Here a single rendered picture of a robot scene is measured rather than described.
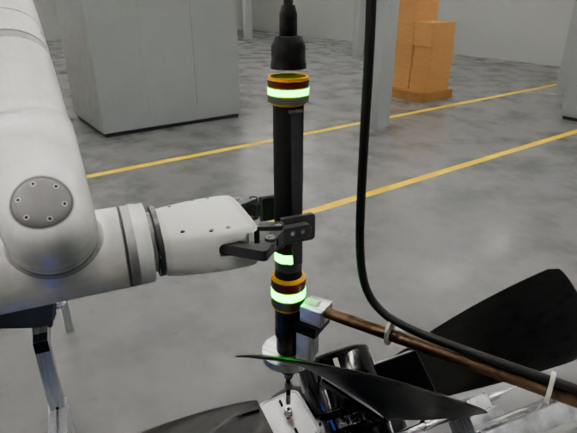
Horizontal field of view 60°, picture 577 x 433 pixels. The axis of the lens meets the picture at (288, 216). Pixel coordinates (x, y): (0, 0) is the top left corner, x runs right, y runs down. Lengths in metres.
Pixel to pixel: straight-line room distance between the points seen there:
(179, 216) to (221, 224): 0.05
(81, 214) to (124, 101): 6.36
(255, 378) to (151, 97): 4.93
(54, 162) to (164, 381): 2.22
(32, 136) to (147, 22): 6.34
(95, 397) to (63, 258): 2.21
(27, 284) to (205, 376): 2.15
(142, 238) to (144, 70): 6.35
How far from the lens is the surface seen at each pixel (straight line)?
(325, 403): 0.76
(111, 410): 2.56
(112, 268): 0.51
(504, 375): 0.57
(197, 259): 0.51
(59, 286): 0.51
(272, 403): 0.79
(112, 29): 6.67
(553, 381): 0.56
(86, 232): 0.45
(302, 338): 0.64
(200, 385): 2.58
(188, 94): 7.10
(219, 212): 0.54
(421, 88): 8.86
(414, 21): 8.92
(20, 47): 0.65
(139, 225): 0.51
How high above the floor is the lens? 1.75
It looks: 25 degrees down
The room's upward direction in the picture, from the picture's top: straight up
